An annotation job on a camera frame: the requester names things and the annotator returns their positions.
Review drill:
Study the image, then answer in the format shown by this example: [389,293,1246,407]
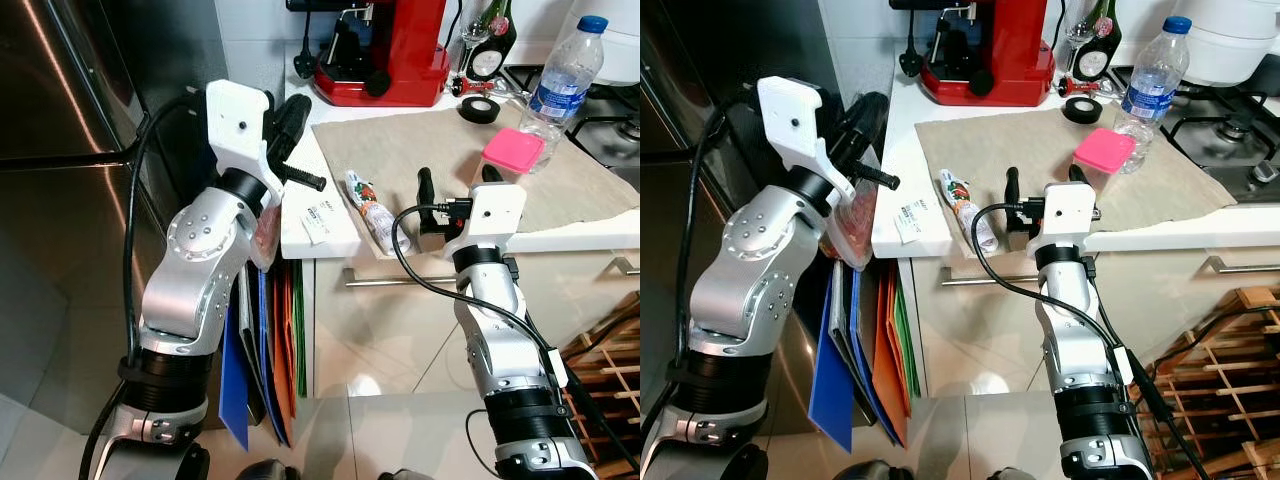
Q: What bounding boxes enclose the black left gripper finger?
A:
[278,163,329,194]
[268,93,314,167]
[843,91,892,167]
[853,162,902,193]

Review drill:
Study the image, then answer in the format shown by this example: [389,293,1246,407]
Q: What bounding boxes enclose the clear container with red meat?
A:
[248,185,291,273]
[823,178,884,273]

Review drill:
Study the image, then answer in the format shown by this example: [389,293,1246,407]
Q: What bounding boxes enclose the pink lid food container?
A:
[1073,128,1139,191]
[482,128,549,191]

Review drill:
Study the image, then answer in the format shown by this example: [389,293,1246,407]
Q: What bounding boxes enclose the small white paper packet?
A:
[893,195,933,247]
[298,198,338,247]

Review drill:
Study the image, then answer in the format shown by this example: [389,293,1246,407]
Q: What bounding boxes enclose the beige counter mat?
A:
[310,98,641,261]
[913,100,1239,259]

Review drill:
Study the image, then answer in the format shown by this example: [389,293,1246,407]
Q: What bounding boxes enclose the beige kitchen cabinet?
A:
[915,245,1280,401]
[300,250,641,401]

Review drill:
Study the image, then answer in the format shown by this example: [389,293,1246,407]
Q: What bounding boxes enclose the clear plastic water bottle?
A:
[1112,14,1193,176]
[518,14,610,176]

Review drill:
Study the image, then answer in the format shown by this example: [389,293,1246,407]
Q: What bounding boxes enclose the dark bottle round label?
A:
[1070,0,1123,83]
[468,0,519,83]

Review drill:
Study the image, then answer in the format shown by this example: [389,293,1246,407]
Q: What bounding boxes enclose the steel gas hob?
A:
[500,62,641,169]
[1108,65,1280,203]

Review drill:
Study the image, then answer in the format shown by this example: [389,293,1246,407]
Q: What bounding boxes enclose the red coffee machine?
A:
[888,0,1057,109]
[285,0,454,109]

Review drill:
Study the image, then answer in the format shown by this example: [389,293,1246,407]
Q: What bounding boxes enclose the clear wine glass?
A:
[1058,0,1096,53]
[458,0,494,53]

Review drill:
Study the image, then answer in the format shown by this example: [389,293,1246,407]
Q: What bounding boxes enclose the green board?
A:
[290,260,309,399]
[893,275,922,399]

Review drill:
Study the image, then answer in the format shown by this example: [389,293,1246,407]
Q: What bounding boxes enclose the white pot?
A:
[572,0,641,88]
[1168,0,1280,88]

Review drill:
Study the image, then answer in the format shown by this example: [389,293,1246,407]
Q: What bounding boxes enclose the wooden slatted rack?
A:
[1138,284,1280,480]
[553,290,641,480]

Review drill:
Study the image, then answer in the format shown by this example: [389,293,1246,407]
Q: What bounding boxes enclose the robot left leg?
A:
[833,458,898,480]
[238,458,303,480]

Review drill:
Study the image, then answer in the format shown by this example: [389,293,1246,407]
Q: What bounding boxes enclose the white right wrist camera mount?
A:
[1030,182,1099,253]
[442,182,529,253]

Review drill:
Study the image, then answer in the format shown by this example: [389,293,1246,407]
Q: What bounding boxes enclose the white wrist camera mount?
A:
[756,76,853,204]
[1030,182,1099,253]
[442,182,529,253]
[205,80,288,206]

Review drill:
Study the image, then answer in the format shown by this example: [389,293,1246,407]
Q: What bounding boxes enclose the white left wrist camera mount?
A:
[756,76,853,204]
[205,80,288,206]

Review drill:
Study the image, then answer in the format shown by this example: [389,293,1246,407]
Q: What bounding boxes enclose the black board blue frame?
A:
[238,262,293,448]
[830,265,906,448]

